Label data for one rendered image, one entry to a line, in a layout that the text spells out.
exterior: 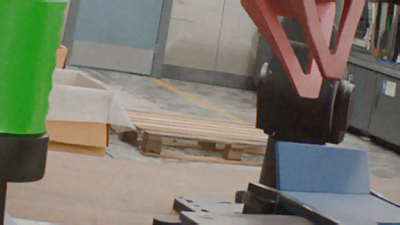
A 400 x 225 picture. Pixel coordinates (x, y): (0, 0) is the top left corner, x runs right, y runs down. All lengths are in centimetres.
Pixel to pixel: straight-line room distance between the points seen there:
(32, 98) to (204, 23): 1173
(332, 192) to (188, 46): 1135
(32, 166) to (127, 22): 1145
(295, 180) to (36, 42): 36
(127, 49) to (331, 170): 1113
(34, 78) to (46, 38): 1
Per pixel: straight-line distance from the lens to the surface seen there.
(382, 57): 47
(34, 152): 28
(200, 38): 1200
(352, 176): 64
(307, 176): 62
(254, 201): 60
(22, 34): 27
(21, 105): 27
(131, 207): 93
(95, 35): 1164
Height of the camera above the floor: 109
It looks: 6 degrees down
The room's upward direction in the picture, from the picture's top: 9 degrees clockwise
